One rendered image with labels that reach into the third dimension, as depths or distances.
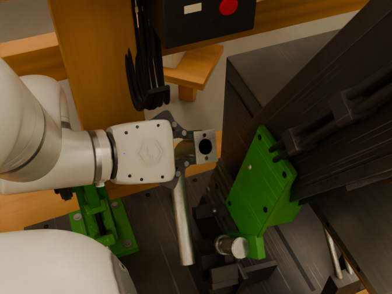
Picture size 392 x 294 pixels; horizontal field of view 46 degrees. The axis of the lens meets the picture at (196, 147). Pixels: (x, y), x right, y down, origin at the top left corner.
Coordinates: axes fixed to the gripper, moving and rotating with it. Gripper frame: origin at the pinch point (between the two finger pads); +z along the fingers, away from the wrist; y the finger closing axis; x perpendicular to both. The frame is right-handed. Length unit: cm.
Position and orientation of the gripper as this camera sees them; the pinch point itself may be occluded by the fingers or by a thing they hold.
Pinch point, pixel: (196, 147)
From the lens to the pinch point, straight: 79.0
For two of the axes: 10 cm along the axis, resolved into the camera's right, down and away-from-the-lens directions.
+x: -4.4, -0.1, 9.0
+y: -0.8, -10.0, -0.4
